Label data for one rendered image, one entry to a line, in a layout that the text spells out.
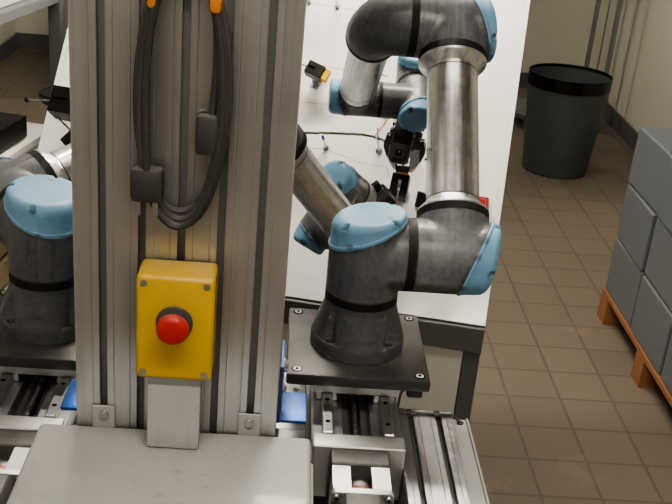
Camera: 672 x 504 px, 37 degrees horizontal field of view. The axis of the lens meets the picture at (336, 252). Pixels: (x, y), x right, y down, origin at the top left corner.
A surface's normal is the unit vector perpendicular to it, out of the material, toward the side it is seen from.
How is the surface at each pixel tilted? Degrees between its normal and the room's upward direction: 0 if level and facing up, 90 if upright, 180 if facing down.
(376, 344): 73
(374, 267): 90
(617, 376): 0
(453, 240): 43
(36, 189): 8
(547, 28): 90
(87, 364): 90
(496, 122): 54
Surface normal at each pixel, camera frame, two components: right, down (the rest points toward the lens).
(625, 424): 0.08, -0.91
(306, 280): -0.08, -0.23
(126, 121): 0.02, 0.40
